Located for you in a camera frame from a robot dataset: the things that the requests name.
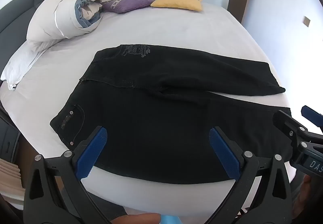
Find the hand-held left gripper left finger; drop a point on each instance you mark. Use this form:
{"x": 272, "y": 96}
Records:
{"x": 92, "y": 152}

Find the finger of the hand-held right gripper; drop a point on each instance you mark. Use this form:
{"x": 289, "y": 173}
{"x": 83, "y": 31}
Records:
{"x": 286, "y": 122}
{"x": 311, "y": 113}

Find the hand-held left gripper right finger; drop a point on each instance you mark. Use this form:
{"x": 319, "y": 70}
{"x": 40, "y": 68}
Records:
{"x": 225, "y": 154}

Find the black pants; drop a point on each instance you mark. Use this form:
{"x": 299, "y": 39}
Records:
{"x": 151, "y": 123}

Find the person's right hand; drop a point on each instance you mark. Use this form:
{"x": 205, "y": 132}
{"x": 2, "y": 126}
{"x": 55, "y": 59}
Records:
{"x": 304, "y": 192}

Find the person's left hand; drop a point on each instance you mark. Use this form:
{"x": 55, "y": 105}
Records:
{"x": 137, "y": 219}

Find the beige ribbed object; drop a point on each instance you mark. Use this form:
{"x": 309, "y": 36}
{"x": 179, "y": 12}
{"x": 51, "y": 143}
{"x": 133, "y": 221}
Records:
{"x": 10, "y": 172}

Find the white pillow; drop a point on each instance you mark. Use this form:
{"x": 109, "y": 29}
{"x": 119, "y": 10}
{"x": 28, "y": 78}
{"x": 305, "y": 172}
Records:
{"x": 20, "y": 62}

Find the bed with white sheet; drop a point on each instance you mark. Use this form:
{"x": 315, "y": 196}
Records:
{"x": 176, "y": 30}

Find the rolled white duvet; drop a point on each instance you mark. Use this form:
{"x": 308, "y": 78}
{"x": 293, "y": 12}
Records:
{"x": 50, "y": 12}

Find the purple cushion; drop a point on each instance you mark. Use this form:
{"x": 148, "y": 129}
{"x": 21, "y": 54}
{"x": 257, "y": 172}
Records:
{"x": 131, "y": 3}

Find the yellow cushion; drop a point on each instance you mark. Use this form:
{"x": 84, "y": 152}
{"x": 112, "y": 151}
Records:
{"x": 176, "y": 2}

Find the grey padded headboard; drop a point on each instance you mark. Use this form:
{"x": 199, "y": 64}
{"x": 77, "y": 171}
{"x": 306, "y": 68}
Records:
{"x": 20, "y": 2}

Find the wall switch plate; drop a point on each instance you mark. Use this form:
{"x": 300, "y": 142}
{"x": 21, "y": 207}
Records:
{"x": 307, "y": 21}

